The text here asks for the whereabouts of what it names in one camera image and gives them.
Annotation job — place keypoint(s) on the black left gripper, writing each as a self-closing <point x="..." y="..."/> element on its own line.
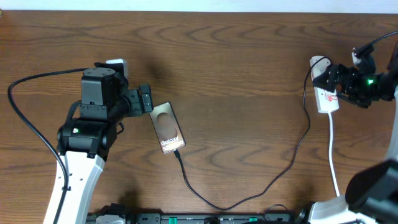
<point x="137" y="106"/>

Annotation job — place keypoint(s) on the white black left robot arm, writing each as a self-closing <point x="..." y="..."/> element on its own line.
<point x="84" y="142"/>

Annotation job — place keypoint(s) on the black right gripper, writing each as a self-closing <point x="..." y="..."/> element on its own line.
<point x="350" y="73"/>

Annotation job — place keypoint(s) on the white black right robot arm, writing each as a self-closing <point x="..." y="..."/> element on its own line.
<point x="356" y="134"/>

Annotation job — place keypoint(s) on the white power strip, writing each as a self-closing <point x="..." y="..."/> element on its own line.
<point x="327" y="102"/>

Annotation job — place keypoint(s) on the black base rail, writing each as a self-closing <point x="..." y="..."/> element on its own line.
<point x="269" y="217"/>

